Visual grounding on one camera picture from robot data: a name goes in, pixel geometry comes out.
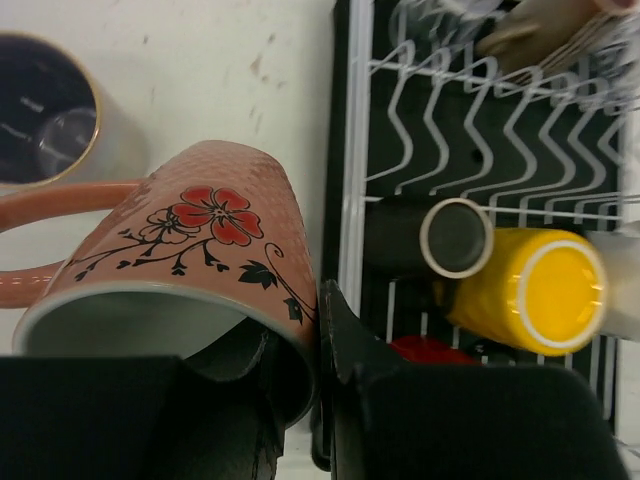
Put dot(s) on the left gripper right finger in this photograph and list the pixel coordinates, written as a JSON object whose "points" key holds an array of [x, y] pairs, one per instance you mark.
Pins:
{"points": [[382, 417]]}

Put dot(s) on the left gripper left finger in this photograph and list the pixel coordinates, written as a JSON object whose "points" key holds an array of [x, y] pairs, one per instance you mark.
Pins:
{"points": [[141, 418]]}

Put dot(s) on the red mug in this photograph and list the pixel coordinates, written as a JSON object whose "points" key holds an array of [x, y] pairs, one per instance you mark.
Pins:
{"points": [[429, 351]]}

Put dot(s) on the black tumbler cup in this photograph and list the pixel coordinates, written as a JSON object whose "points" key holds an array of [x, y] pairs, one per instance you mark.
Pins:
{"points": [[451, 238]]}

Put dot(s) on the pink floral mug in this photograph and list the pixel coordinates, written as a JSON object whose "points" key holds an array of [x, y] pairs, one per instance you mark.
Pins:
{"points": [[211, 238]]}

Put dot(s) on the yellow mug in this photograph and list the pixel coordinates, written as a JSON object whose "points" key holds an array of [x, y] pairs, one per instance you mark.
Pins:
{"points": [[542, 290]]}

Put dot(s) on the light pink mug dark interior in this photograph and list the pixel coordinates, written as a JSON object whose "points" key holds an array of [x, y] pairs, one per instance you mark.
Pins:
{"points": [[59, 125]]}

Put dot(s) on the white faceted mug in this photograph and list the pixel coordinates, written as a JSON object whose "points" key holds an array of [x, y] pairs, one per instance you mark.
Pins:
{"points": [[619, 251]]}

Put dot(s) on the black drip tray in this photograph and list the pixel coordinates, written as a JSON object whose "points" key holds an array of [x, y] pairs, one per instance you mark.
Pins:
{"points": [[481, 252]]}

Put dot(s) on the left clear drinking glass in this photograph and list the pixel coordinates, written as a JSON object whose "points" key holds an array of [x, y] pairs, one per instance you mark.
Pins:
{"points": [[433, 24]]}

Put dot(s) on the brown striped mug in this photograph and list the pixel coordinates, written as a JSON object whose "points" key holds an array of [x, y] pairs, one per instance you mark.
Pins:
{"points": [[538, 38]]}

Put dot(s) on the white wire dish rack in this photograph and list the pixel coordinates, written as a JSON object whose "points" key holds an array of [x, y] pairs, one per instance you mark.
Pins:
{"points": [[560, 152]]}

